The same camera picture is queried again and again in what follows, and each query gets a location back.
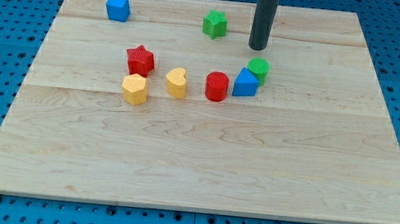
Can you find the yellow hexagon block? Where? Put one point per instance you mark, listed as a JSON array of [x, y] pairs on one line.
[[134, 88]]

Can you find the red star block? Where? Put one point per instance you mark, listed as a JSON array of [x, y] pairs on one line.
[[140, 61]]

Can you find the green star block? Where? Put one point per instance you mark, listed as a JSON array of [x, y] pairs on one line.
[[214, 24]]

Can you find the red cylinder block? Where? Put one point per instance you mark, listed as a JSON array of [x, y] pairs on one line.
[[216, 86]]

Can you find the yellow heart block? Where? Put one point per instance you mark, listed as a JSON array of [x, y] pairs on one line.
[[176, 83]]

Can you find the wooden board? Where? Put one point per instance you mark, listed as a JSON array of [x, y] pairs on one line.
[[315, 144]]

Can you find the blue triangle block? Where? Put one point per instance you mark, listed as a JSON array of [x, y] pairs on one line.
[[245, 84]]

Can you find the green cylinder block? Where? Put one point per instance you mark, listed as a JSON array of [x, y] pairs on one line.
[[259, 67]]

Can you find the blue cube block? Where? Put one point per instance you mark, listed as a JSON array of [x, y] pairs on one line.
[[118, 10]]

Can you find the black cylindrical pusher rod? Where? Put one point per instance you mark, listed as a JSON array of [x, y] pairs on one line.
[[262, 24]]

